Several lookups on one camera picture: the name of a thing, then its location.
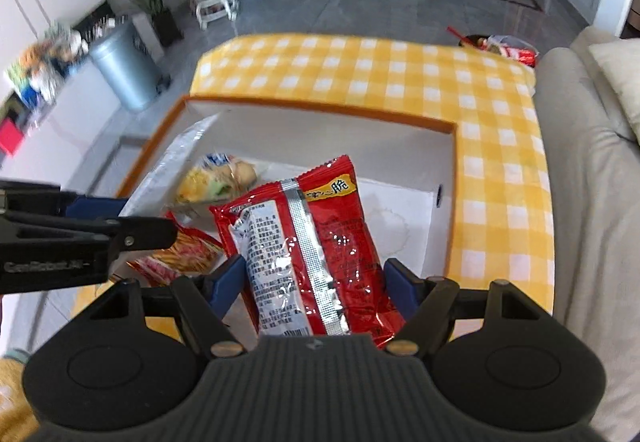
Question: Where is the orange cardboard box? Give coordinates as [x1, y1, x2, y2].
[116, 94, 460, 283]

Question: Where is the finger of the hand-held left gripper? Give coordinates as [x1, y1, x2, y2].
[0, 179, 131, 219]
[0, 214, 179, 255]

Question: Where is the red yellow snack packet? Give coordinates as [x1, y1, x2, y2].
[127, 212, 226, 288]

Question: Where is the red box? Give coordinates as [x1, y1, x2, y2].
[0, 118, 26, 157]

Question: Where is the grey sofa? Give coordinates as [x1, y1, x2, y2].
[535, 24, 640, 423]

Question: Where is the silver pedal trash bin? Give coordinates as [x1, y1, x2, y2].
[89, 19, 161, 113]

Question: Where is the white yellow chips packet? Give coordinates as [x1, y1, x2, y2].
[175, 153, 258, 205]

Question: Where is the cream pillow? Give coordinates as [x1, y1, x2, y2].
[587, 39, 640, 145]

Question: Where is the white low cabinet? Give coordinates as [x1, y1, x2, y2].
[0, 67, 126, 188]

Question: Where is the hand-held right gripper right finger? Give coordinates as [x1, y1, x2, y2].
[382, 258, 546, 357]

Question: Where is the small bin with wrappers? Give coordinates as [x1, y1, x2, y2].
[446, 26, 540, 69]

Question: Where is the small white stool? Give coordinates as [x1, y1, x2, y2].
[192, 0, 240, 30]

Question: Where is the long white snack packet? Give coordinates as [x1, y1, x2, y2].
[122, 114, 221, 218]

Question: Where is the plush toy bouquet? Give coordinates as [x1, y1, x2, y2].
[5, 22, 91, 108]

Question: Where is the large red snack packet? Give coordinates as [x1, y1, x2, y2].
[209, 154, 407, 350]

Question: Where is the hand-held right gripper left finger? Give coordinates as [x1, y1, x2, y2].
[90, 254, 248, 358]

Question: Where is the yellow checkered tablecloth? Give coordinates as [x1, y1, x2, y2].
[75, 33, 556, 343]

